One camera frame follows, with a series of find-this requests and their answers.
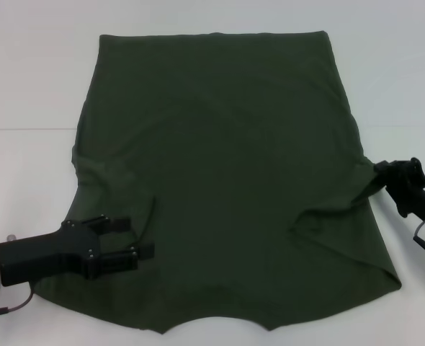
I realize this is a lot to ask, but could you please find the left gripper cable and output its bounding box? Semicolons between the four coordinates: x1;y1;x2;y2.
0;284;35;319

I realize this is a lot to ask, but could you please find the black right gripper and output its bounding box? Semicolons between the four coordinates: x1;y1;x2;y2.
373;156;425;219

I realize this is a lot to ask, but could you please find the dark green t-shirt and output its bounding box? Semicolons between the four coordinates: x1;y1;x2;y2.
32;30;403;334

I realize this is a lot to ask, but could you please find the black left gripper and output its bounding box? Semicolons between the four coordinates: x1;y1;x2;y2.
0;215;156;288

